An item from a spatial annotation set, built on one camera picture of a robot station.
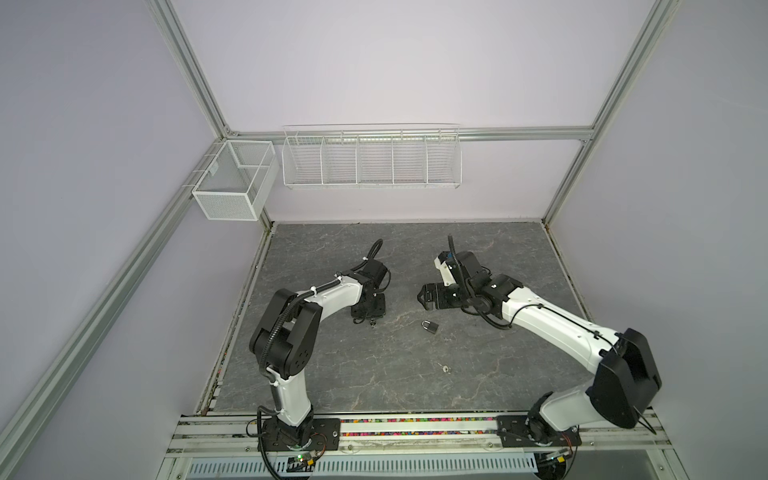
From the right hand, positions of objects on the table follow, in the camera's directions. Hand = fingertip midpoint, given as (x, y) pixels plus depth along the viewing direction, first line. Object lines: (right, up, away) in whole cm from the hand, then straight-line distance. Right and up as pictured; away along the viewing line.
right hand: (431, 297), depth 83 cm
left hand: (-16, -7, +11) cm, 21 cm away
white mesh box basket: (-64, +37, +19) cm, 76 cm away
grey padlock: (+1, -10, +9) cm, 14 cm away
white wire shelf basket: (-18, +44, +15) cm, 50 cm away
